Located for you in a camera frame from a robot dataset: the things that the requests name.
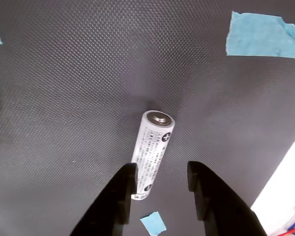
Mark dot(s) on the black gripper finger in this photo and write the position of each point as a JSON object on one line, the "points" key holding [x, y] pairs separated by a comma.
{"points": [[113, 204], [223, 209]]}

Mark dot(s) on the white AA battery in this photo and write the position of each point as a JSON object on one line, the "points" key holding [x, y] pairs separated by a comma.
{"points": [[152, 147]]}

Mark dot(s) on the blue masking tape piece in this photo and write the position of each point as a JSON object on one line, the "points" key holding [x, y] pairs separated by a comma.
{"points": [[260, 35], [153, 222]]}

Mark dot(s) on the dark grey textured mat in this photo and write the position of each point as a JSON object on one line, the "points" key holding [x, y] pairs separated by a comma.
{"points": [[64, 98]]}

